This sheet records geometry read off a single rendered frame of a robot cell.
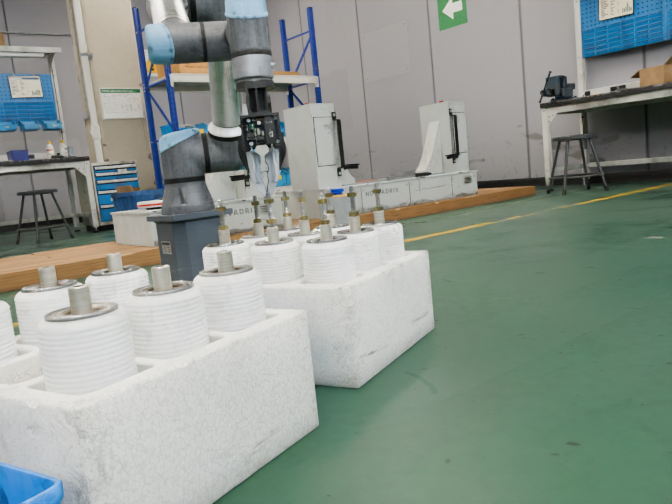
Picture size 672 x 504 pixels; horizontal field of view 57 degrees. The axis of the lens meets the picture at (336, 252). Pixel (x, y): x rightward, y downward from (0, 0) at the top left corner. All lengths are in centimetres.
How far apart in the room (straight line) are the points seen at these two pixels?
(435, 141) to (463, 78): 250
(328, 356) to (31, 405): 55
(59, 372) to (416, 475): 43
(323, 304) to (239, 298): 26
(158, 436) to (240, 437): 14
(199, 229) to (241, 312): 93
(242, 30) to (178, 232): 74
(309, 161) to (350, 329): 298
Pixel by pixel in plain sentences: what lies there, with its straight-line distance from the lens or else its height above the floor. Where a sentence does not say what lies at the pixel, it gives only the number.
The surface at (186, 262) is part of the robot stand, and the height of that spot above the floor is 17.
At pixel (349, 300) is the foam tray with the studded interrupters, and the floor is 16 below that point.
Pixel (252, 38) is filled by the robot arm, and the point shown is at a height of 62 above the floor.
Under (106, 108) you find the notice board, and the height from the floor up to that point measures 133.
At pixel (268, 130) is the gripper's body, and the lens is 114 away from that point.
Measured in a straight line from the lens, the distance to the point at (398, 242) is 133.
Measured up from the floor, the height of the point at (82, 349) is 22.
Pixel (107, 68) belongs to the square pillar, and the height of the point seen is 177.
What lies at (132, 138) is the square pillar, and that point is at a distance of 776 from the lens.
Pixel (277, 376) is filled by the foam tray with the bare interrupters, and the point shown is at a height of 11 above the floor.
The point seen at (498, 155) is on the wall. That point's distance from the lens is 700.
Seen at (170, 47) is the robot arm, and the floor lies 63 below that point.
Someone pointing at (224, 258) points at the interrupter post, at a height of 27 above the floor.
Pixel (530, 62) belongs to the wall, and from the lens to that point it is 680.
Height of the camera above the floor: 38
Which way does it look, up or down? 7 degrees down
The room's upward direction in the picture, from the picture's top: 6 degrees counter-clockwise
